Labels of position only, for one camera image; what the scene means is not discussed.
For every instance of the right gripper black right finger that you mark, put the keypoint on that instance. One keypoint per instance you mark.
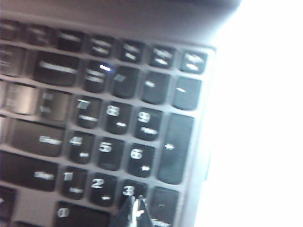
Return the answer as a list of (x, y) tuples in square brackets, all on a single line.
[(144, 216)]

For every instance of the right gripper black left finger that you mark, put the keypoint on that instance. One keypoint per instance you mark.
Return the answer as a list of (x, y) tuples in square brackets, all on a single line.
[(123, 215)]

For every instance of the black laptop computer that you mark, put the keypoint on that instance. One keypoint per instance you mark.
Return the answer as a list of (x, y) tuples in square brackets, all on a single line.
[(71, 71)]

